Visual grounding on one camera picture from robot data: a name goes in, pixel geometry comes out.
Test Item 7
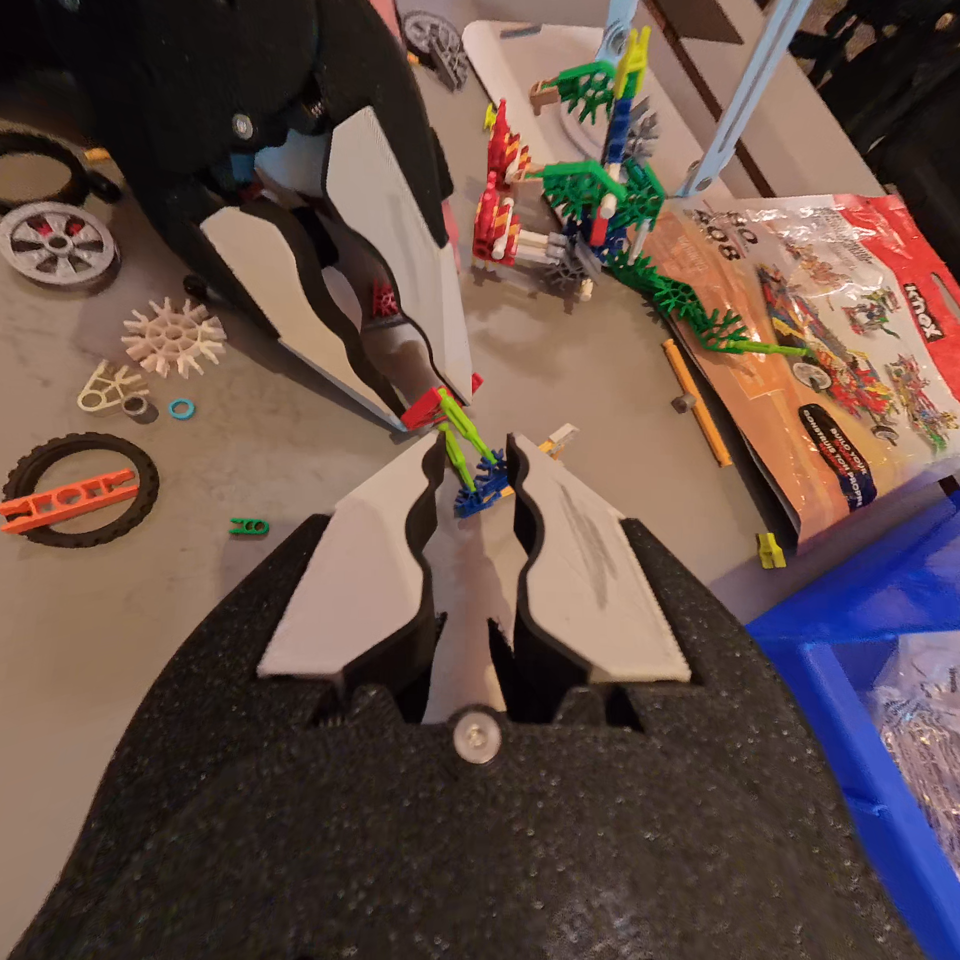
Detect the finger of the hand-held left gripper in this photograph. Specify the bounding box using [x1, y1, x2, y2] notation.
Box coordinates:
[322, 103, 475, 410]
[199, 201, 421, 435]

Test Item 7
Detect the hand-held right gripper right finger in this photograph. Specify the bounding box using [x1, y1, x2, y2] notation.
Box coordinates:
[506, 431, 693, 726]

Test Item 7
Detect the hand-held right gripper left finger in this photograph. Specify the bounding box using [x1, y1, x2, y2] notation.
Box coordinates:
[257, 431, 451, 723]

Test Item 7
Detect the small toy rod frame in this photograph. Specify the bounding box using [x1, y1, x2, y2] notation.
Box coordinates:
[435, 386, 582, 520]

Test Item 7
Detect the white snowflake connector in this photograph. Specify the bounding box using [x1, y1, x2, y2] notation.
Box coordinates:
[120, 296, 228, 380]

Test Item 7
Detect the black rubber tyre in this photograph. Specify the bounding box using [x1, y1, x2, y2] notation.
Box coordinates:
[2, 432, 161, 549]
[0, 131, 91, 207]

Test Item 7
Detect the large multicolour toy model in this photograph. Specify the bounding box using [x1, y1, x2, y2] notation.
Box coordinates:
[471, 28, 811, 361]

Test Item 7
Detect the long orange rod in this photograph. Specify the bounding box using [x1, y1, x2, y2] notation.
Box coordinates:
[661, 339, 732, 468]

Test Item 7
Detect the grey spoked wheel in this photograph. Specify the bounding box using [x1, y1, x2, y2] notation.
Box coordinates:
[401, 9, 472, 93]

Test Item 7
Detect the ivory fan connector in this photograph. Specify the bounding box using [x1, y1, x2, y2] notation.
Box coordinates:
[76, 360, 151, 415]

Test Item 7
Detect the blue storage bin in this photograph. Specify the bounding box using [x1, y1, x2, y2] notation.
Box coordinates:
[746, 491, 960, 960]

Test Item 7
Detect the silver wheel hub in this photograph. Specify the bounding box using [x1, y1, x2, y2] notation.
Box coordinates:
[0, 202, 121, 294]

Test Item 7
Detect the pale blue metal strut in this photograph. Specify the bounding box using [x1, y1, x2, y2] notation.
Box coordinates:
[675, 0, 815, 198]
[596, 0, 640, 76]

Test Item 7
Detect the orange ladder connector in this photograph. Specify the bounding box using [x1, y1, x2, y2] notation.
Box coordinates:
[0, 468, 140, 535]

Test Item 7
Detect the clear plastic bag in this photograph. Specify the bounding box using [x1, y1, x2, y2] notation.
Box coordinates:
[862, 633, 960, 834]

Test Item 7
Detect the printed toy set bag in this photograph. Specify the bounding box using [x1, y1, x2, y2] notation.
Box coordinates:
[637, 193, 960, 545]

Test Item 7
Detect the dark furniture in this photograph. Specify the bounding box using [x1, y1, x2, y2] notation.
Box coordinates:
[780, 0, 960, 196]

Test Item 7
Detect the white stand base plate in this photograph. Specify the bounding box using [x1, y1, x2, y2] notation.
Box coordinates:
[461, 21, 721, 196]

